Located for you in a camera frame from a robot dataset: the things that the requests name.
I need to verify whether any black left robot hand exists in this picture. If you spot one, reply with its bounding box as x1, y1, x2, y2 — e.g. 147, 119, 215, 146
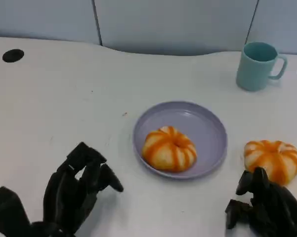
31, 141, 125, 237

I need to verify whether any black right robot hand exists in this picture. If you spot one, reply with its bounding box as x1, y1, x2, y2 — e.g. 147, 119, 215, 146
224, 166, 297, 237

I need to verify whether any orange white toy bread roll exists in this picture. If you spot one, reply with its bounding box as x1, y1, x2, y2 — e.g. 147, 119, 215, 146
243, 139, 297, 187
141, 125, 198, 173

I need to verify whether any lilac plate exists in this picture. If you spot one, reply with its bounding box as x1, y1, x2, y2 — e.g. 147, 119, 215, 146
132, 100, 229, 182

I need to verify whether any pale green mug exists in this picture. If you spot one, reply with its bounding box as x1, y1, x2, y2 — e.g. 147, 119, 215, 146
235, 41, 288, 92

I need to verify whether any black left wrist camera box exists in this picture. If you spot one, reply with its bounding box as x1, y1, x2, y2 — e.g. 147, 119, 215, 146
0, 186, 33, 235

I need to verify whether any black table cable hole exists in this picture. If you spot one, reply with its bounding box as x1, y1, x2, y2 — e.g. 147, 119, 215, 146
2, 48, 25, 63

